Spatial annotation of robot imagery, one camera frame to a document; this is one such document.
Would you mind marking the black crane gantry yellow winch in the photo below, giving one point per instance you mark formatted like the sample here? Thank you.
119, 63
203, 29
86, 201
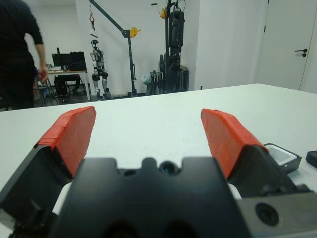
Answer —
130, 62

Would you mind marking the white door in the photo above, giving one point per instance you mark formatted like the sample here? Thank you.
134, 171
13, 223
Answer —
284, 29

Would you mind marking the person in black clothes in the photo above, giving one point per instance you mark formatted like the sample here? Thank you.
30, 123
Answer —
15, 49

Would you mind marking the white office desk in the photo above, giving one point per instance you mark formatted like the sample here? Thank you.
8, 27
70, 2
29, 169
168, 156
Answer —
74, 72

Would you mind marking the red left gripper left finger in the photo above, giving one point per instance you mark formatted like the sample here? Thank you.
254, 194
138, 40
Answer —
71, 138

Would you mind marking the grey chair frame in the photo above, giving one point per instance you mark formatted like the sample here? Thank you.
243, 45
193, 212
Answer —
45, 86

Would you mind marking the silver humanoid robot hanging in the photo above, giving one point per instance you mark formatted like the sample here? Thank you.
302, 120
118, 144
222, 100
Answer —
97, 57

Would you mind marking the red crane hook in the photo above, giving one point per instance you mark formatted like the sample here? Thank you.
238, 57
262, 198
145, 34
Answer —
92, 18

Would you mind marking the black rack with dark robot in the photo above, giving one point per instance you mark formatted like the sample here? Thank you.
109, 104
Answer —
174, 49

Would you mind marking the black office chair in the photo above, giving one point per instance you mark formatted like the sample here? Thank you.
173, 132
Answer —
62, 85

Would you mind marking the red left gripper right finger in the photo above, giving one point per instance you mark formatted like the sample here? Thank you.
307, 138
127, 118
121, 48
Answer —
223, 134

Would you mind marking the pale teal bag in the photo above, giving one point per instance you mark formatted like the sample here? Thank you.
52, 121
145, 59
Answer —
146, 79

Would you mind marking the black computer monitor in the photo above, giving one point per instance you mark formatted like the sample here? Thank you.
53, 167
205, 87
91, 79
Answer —
60, 59

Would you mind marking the black box base white lining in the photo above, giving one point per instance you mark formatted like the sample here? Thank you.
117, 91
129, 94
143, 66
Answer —
281, 155

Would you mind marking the black hard case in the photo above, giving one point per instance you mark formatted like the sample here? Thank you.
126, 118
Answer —
78, 60

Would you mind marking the grey folded frames bundle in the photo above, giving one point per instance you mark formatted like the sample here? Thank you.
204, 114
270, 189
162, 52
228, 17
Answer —
156, 84

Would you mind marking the slim black camera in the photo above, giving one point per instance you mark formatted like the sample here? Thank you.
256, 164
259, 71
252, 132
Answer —
312, 157

